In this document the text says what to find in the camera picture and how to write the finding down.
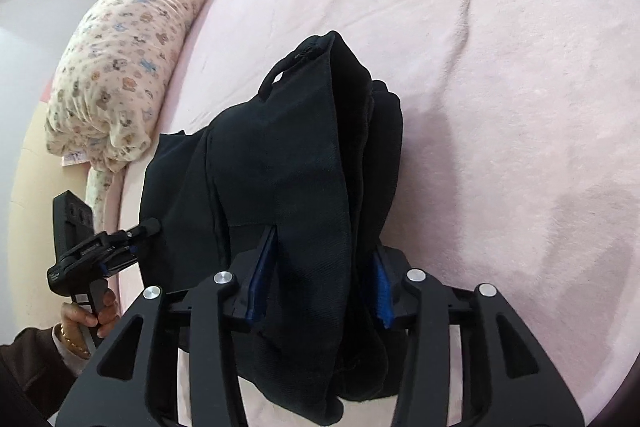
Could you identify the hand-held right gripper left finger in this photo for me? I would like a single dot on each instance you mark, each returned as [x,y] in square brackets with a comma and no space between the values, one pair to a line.
[260,277]

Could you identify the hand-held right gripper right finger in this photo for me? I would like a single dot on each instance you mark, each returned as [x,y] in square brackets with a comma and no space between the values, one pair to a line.
[382,292]

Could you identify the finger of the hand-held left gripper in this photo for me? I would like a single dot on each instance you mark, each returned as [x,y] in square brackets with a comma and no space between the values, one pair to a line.
[125,254]
[146,227]

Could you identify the black pants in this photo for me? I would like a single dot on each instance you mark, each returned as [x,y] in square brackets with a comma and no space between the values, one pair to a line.
[280,157]

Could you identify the person's left hand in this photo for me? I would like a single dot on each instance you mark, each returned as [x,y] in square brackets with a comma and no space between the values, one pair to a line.
[80,317]

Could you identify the floral quilt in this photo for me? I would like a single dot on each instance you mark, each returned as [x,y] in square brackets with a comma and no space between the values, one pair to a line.
[120,57]

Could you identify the pink bed sheet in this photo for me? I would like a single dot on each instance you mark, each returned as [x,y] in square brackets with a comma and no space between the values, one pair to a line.
[500,107]

